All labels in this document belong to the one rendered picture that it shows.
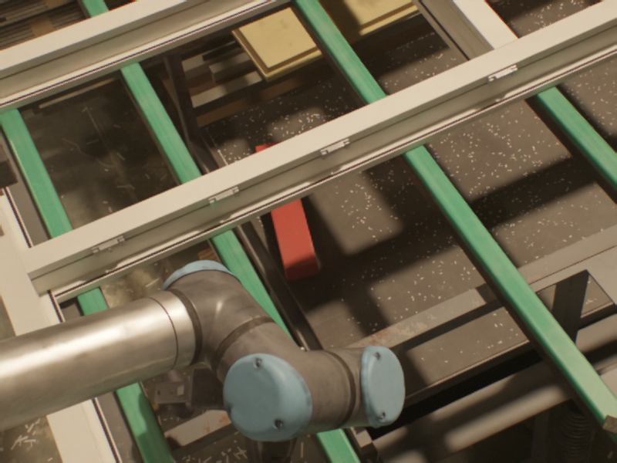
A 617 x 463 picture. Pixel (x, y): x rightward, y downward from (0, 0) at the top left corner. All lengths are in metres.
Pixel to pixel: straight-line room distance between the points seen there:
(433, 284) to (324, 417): 0.79
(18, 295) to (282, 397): 0.59
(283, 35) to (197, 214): 0.72
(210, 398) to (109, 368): 0.24
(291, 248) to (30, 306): 0.54
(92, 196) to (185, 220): 1.29
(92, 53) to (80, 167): 1.09
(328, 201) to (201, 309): 0.89
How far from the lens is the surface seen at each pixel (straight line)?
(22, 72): 1.94
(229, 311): 1.20
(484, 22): 1.85
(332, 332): 1.89
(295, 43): 2.28
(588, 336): 1.93
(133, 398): 1.56
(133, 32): 1.95
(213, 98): 2.23
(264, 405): 1.15
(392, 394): 1.26
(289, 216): 1.99
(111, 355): 1.14
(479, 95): 1.79
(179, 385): 1.44
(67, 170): 3.02
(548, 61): 1.84
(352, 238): 2.00
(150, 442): 1.52
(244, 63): 2.71
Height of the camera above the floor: 2.20
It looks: 53 degrees down
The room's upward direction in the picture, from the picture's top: 10 degrees counter-clockwise
